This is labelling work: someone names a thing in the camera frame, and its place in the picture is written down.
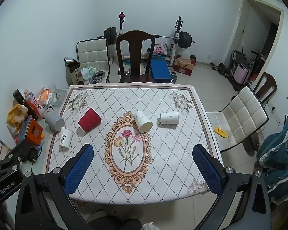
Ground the red ribbed paper cup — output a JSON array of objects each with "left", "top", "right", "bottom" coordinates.
[{"left": 78, "top": 108, "right": 101, "bottom": 132}]

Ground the white paper cup black print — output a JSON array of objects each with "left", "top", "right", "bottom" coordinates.
[{"left": 59, "top": 127, "right": 74, "bottom": 149}]

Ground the white paper cup bird print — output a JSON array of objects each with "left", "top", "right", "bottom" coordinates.
[{"left": 160, "top": 111, "right": 179, "bottom": 125}]

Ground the white paper cup centre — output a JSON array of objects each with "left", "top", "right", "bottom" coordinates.
[{"left": 134, "top": 111, "right": 153, "bottom": 133}]

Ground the orange black tool case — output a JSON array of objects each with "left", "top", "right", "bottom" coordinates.
[{"left": 16, "top": 115, "right": 43, "bottom": 146}]

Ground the blue crumpled blanket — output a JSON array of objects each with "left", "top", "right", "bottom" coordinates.
[{"left": 257, "top": 116, "right": 288, "bottom": 205}]

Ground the yellow plastic bag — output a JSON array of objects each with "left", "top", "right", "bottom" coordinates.
[{"left": 6, "top": 104, "right": 28, "bottom": 136}]

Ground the grey cylindrical container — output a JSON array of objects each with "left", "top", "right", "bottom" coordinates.
[{"left": 45, "top": 111, "right": 65, "bottom": 132}]

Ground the yellow tape measure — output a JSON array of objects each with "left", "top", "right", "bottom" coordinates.
[{"left": 214, "top": 126, "right": 228, "bottom": 138}]

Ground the white quilted chair right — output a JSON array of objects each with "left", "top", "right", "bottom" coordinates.
[{"left": 207, "top": 87, "right": 269, "bottom": 152}]

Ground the white quilted chair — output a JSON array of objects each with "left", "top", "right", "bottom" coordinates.
[
  {"left": 207, "top": 87, "right": 269, "bottom": 152},
  {"left": 76, "top": 38, "right": 110, "bottom": 83}
]

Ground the dark wooden chair right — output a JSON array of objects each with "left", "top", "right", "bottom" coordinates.
[{"left": 253, "top": 72, "right": 277, "bottom": 105}]

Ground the dark wooden chair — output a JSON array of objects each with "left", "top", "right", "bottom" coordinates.
[
  {"left": 116, "top": 39, "right": 156, "bottom": 83},
  {"left": 253, "top": 72, "right": 277, "bottom": 105}
]

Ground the floral diamond pattern tablecloth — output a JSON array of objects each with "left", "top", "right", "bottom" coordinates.
[{"left": 43, "top": 83, "right": 221, "bottom": 205}]

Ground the brown gift box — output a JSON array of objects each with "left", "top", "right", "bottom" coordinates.
[{"left": 64, "top": 57, "right": 84, "bottom": 85}]

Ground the pink suitcase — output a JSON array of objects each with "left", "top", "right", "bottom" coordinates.
[{"left": 233, "top": 64, "right": 250, "bottom": 85}]

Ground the red cardboard box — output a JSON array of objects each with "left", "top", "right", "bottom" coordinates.
[{"left": 173, "top": 58, "right": 195, "bottom": 76}]

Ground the white quilted chair back left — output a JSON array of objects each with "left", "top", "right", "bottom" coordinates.
[{"left": 76, "top": 38, "right": 110, "bottom": 83}]

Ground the blue weight bench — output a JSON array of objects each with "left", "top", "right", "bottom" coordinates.
[{"left": 150, "top": 60, "right": 172, "bottom": 83}]

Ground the pink white plastic bag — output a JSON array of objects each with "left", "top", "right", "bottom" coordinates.
[{"left": 153, "top": 43, "right": 167, "bottom": 56}]

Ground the barbell with black plates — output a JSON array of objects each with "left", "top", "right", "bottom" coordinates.
[{"left": 97, "top": 27, "right": 195, "bottom": 48}]

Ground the white squat rack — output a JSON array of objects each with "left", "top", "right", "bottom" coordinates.
[{"left": 168, "top": 16, "right": 183, "bottom": 67}]

